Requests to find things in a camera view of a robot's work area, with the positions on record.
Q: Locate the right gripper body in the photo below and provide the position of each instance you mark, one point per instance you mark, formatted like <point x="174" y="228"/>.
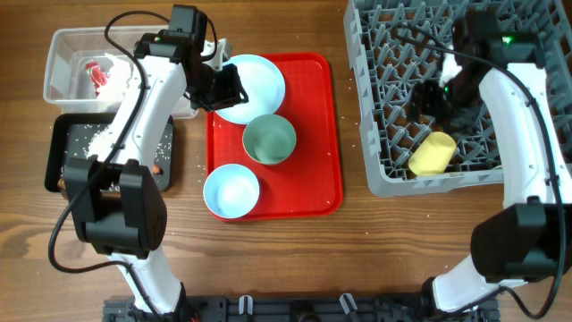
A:
<point x="427" y="99"/>

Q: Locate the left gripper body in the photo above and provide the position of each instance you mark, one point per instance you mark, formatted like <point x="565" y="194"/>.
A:
<point x="204" y="87"/>

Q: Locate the large light blue plate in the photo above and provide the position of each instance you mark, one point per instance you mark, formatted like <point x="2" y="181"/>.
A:
<point x="264" y="84"/>

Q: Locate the yellow plastic cup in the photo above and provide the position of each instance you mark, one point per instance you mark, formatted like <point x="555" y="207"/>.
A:
<point x="433" y="155"/>

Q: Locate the mint green bowl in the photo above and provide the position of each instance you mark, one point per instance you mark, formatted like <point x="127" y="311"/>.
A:
<point x="269" y="139"/>

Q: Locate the white tissue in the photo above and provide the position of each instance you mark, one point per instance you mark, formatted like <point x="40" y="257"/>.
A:
<point x="118" y="79"/>

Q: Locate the light blue bowl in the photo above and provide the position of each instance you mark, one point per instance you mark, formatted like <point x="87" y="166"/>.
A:
<point x="231" y="191"/>

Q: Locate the white rice pile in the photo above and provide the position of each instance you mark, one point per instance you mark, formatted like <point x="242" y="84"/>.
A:
<point x="100" y="138"/>

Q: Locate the brown food scrap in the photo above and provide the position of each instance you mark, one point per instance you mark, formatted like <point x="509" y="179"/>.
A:
<point x="61" y="185"/>

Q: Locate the red snack wrapper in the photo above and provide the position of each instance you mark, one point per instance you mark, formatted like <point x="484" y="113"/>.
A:
<point x="98" y="77"/>

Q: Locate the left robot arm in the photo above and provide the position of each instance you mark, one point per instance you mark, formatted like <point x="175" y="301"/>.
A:
<point x="114" y="202"/>

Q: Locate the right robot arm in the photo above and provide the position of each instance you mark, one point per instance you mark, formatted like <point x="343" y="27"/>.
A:
<point x="530" y="239"/>

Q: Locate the grey dishwasher rack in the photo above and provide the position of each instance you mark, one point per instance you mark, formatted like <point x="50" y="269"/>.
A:
<point x="387" y="70"/>

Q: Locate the clear plastic bin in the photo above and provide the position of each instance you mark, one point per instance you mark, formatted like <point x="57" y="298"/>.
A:
<point x="67" y="83"/>

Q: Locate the black plastic tray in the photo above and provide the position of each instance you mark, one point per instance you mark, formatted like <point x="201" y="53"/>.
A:
<point x="55" y="165"/>

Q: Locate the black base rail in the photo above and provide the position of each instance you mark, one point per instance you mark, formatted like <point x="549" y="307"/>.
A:
<point x="382" y="308"/>

